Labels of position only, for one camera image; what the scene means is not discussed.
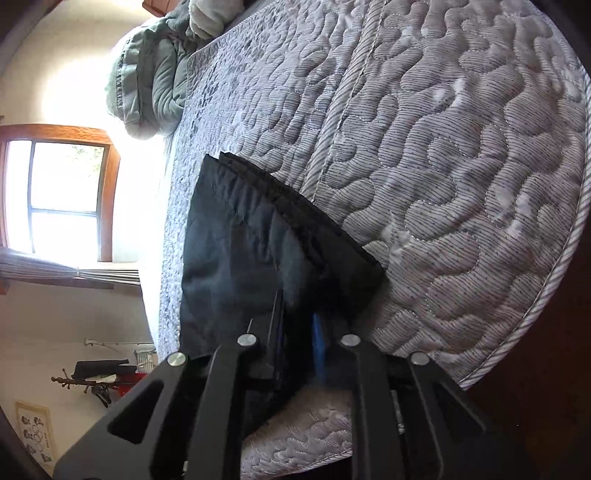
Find arched wooden window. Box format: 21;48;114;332
1;124;120;263

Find wooden coat rack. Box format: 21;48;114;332
51;359;143;408

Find white cloth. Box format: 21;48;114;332
188;0;245;40

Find dark wooden headboard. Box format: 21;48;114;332
142;0;180;17

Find beige curtain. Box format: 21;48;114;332
1;247;140;287

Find black pants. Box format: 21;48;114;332
178;150;387;437

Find framed wall picture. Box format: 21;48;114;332
15;401;58;476

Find grey-green pillow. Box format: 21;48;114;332
105;1;204;140

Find lavender quilted bedspread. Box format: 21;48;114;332
156;0;591;478

